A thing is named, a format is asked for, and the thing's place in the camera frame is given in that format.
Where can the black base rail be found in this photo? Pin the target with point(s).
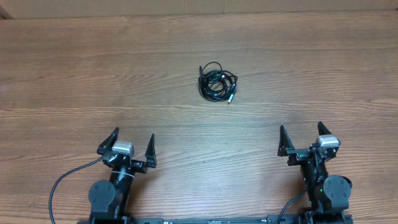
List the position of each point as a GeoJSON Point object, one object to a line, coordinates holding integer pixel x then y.
{"type": "Point", "coordinates": [270, 219]}

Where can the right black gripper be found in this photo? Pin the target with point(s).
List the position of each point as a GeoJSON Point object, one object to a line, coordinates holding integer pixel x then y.
{"type": "Point", "coordinates": [298, 155]}

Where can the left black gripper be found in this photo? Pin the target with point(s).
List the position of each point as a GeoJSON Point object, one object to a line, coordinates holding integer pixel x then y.
{"type": "Point", "coordinates": [141, 167]}

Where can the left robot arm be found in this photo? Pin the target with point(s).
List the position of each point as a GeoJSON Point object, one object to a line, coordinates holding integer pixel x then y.
{"type": "Point", "coordinates": [109, 198]}

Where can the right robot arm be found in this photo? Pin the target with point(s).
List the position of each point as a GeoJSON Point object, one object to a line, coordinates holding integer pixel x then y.
{"type": "Point", "coordinates": [328, 194]}

